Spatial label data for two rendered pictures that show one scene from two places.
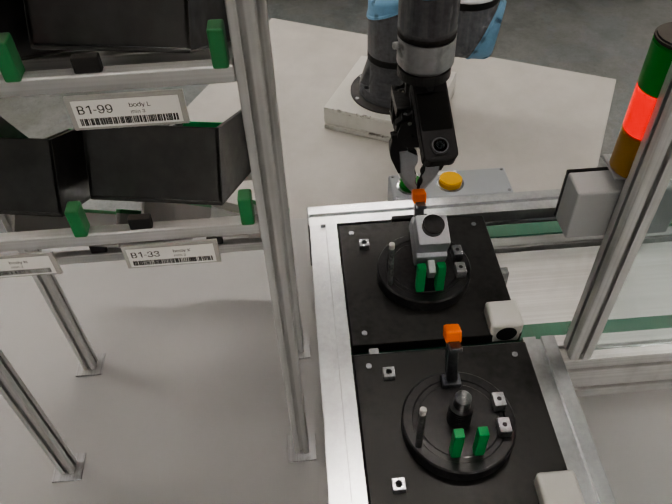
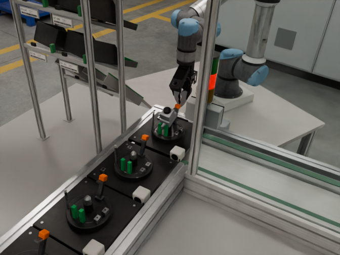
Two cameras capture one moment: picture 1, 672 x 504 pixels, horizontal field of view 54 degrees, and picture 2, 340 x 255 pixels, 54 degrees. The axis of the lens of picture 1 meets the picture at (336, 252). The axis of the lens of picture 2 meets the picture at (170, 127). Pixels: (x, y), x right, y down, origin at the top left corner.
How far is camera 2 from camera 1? 77 cm
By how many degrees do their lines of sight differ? 25
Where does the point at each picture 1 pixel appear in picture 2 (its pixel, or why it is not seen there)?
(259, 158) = (87, 44)
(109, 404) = (65, 129)
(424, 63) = (179, 56)
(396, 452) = (111, 164)
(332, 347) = (124, 137)
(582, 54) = not seen: outside the picture
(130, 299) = not seen: hidden behind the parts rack
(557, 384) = (176, 176)
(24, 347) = (58, 108)
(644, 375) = (215, 197)
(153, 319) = not seen: hidden behind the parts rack
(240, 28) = (83, 7)
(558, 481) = (142, 189)
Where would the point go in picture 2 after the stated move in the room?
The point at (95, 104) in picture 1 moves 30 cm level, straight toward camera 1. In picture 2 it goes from (56, 17) to (5, 54)
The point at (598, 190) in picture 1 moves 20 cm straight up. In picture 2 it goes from (193, 102) to (199, 44)
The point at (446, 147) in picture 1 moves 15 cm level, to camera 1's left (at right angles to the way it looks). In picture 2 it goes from (176, 84) to (144, 73)
